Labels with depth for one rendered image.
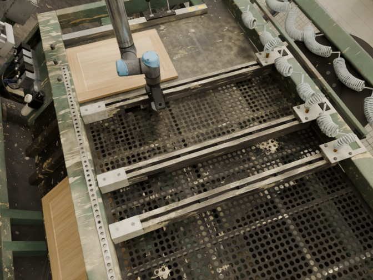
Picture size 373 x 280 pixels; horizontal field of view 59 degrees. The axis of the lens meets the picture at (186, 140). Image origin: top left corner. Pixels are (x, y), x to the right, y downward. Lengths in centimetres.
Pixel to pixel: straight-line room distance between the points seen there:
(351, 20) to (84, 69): 582
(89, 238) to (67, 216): 56
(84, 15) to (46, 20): 24
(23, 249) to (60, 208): 28
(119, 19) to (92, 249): 96
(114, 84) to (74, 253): 92
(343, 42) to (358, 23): 479
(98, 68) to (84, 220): 92
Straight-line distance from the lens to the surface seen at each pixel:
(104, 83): 191
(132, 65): 149
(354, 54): 224
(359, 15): 716
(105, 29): 222
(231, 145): 156
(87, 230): 144
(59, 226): 203
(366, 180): 163
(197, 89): 180
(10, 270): 202
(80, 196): 151
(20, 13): 231
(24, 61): 208
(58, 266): 199
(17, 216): 217
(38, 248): 215
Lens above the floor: 185
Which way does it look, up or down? 22 degrees down
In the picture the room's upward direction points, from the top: 52 degrees clockwise
